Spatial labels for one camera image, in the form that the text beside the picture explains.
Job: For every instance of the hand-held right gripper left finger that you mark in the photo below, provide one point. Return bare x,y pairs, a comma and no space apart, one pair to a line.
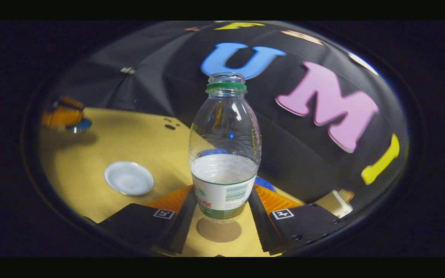
182,224

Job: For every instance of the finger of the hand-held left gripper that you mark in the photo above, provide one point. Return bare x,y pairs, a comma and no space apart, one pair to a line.
62,117
70,102

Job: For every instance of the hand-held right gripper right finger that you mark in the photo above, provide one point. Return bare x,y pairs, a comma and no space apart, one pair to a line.
259,220

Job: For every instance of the clear plastic water bottle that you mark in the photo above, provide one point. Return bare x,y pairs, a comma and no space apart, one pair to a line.
224,193

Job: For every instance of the silver teacup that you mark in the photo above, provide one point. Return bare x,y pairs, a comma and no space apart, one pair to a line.
129,178

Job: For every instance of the blue cloth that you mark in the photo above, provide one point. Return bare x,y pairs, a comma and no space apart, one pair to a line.
265,184

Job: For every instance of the white toaster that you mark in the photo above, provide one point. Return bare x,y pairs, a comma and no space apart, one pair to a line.
332,204

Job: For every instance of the black backdrop cloth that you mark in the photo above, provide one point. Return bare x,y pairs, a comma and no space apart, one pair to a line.
284,146

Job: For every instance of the toast slice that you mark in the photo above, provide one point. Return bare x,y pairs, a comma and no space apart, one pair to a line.
347,194

